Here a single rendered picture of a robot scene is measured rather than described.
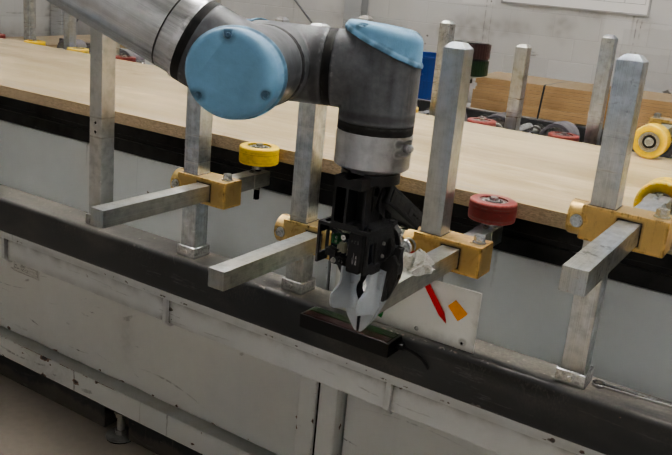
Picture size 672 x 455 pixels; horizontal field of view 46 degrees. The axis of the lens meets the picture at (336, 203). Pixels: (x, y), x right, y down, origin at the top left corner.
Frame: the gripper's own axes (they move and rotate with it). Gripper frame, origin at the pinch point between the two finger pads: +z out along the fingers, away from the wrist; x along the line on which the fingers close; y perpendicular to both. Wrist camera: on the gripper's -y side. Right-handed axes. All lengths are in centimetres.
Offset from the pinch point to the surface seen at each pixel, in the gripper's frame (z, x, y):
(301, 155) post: -12.4, -29.5, -26.5
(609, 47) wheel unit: -32, -9, -135
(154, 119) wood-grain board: -8, -84, -46
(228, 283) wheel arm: 2.4, -23.5, -1.8
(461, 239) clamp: -4.8, 0.7, -27.8
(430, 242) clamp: -3.6, -3.6, -25.9
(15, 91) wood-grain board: -7, -132, -46
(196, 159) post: -7, -53, -26
